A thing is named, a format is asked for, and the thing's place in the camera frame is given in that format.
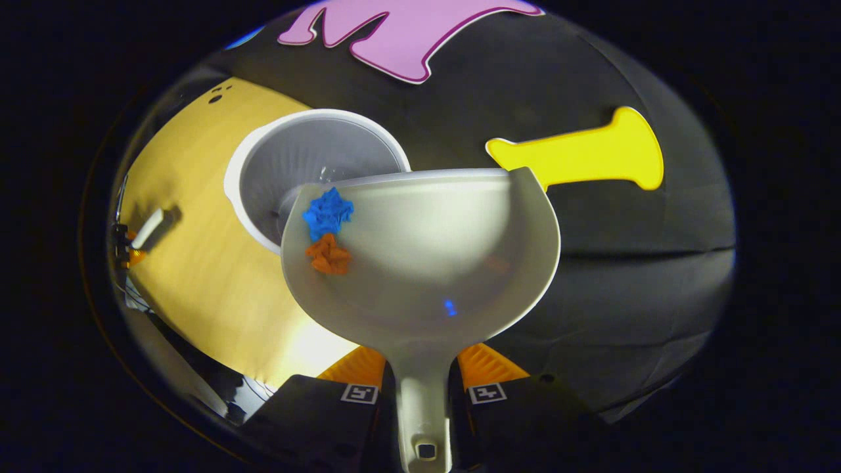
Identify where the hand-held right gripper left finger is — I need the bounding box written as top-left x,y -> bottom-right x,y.
240,346 -> 399,473

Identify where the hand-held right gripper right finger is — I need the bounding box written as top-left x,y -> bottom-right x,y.
450,343 -> 612,473

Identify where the small white broom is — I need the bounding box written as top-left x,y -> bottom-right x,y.
131,208 -> 166,251

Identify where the orange paper scrap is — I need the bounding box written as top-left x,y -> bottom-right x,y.
304,233 -> 353,276

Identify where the white dustpan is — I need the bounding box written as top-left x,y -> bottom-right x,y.
281,167 -> 562,473

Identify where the blue paper scrap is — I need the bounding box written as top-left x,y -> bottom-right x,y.
302,187 -> 355,243

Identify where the white ribbed garbage bin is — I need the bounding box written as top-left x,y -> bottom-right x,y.
223,108 -> 412,256

